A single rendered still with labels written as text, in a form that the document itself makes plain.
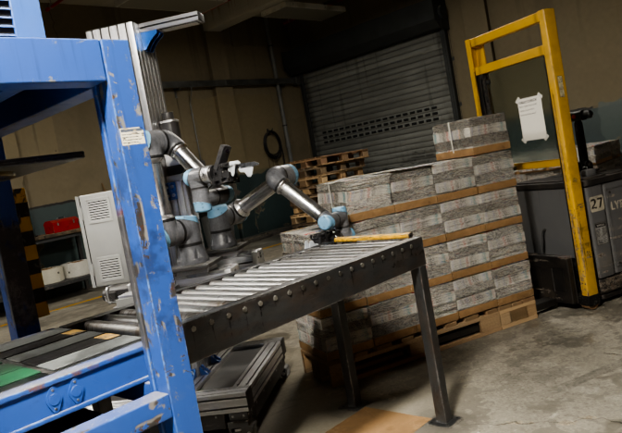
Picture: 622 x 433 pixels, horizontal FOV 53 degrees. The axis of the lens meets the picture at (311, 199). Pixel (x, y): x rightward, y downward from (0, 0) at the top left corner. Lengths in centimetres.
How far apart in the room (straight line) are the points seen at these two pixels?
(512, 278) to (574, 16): 649
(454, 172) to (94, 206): 201
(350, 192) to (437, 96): 764
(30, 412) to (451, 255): 268
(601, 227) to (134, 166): 333
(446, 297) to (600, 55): 664
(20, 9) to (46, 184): 805
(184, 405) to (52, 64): 85
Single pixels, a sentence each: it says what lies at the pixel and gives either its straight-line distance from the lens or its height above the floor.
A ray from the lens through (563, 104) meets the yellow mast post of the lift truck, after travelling 412.
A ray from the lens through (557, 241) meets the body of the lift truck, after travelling 451.
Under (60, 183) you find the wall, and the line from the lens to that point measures 979.
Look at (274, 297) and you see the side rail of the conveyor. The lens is 206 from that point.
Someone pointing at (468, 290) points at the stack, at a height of 29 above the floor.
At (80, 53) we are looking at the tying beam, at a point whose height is 152.
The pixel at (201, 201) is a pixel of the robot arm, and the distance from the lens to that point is 273.
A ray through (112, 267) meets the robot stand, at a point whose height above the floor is 85.
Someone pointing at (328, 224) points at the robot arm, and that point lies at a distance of 309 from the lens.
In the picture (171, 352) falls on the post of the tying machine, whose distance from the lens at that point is 160.
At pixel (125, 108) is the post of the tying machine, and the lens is 156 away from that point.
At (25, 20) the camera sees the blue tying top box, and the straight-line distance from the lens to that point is 172.
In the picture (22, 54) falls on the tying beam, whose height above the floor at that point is 151.
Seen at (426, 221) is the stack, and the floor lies 75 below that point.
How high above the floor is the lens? 117
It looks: 3 degrees down
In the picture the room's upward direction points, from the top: 10 degrees counter-clockwise
